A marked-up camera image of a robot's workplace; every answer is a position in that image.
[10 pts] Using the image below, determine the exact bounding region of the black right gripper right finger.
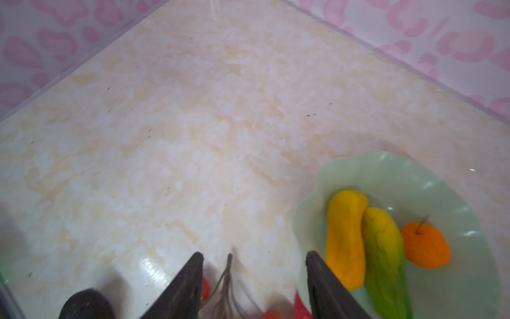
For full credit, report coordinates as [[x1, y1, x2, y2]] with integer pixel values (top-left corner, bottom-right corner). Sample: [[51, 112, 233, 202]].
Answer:
[[305, 251, 371, 319]]

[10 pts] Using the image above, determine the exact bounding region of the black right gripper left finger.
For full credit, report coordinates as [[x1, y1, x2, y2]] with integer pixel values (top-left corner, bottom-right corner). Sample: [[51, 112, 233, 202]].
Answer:
[[141, 252, 204, 319]]

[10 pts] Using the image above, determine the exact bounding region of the red lychee bunch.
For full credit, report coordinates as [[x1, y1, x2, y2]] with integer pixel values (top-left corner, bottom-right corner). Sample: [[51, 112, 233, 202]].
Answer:
[[199, 253, 289, 318]]

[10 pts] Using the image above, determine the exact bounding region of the yellow orange fake mango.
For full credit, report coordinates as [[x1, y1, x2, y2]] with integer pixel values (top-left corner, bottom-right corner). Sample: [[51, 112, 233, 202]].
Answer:
[[325, 190, 368, 291]]

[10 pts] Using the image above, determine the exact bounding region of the yellow green fake fruit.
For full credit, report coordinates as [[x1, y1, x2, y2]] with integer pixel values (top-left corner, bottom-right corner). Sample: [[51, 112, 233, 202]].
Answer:
[[362, 207, 414, 318]]

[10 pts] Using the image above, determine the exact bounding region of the dark fake avocado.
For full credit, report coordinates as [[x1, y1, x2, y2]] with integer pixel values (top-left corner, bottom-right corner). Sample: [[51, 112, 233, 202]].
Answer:
[[58, 288, 116, 319]]

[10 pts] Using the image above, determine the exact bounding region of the small fake orange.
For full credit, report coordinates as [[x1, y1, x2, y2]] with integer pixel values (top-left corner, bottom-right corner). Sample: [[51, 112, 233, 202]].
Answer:
[[401, 215, 452, 269]]

